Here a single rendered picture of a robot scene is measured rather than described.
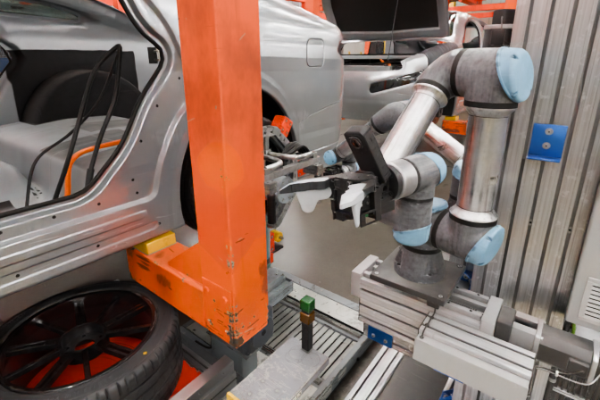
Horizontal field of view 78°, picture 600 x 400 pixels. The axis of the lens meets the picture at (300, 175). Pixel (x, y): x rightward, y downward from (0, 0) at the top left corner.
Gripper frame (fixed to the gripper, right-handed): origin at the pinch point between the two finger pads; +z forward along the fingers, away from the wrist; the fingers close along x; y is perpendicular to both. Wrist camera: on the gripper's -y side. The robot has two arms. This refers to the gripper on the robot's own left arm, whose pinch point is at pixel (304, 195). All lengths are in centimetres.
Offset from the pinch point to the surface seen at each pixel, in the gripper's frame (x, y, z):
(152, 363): 73, 66, 13
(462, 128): 196, 38, -408
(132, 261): 117, 46, 4
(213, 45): 46, -30, -10
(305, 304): 46, 52, -32
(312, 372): 41, 74, -29
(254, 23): 47, -36, -24
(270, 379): 47, 73, -16
